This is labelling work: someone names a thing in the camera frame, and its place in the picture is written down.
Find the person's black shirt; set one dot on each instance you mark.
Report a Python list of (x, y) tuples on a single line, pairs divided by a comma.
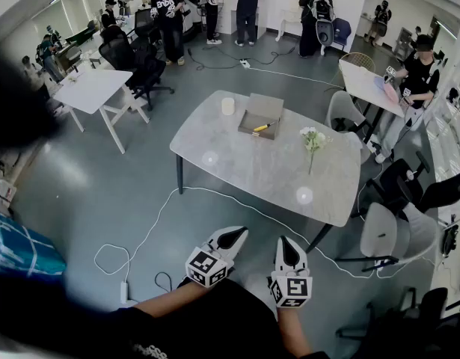
[(214, 327)]

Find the white power adapter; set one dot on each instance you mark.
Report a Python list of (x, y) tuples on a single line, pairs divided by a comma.
[(123, 291)]

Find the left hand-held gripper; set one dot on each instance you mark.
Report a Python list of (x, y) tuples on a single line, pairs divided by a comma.
[(207, 266)]

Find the black swivel chair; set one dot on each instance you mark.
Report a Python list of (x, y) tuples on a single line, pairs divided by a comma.
[(420, 312)]

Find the white square table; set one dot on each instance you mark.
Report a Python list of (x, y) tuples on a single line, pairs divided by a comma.
[(364, 84)]

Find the person's right forearm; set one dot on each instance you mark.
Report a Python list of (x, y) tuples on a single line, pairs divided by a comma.
[(291, 327)]

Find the blue wrapped package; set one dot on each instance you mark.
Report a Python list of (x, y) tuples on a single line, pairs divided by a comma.
[(18, 247)]

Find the white trestle table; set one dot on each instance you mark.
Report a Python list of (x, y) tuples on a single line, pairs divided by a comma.
[(93, 90)]

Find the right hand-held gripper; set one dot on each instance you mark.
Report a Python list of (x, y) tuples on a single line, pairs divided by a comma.
[(294, 288)]

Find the white artificial flower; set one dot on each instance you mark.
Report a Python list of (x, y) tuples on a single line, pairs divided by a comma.
[(313, 138)]

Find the blue armchair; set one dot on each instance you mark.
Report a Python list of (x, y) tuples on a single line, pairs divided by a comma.
[(342, 30)]

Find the grey marble table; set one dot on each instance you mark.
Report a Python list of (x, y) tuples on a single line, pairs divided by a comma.
[(252, 163)]

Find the grey padded chair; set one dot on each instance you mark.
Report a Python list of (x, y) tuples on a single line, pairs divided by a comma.
[(383, 234), (343, 107)]

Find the black mesh office chair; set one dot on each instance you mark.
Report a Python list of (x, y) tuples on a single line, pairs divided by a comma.
[(140, 62)]

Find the person's left forearm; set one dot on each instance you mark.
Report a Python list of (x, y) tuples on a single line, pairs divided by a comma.
[(166, 299)]

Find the grey box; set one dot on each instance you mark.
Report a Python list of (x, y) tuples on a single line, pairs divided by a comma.
[(263, 107)]

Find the white power strip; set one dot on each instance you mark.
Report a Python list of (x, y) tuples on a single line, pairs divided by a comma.
[(245, 64)]

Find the white cylinder candle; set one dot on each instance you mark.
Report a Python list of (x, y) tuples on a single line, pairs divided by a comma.
[(227, 107)]

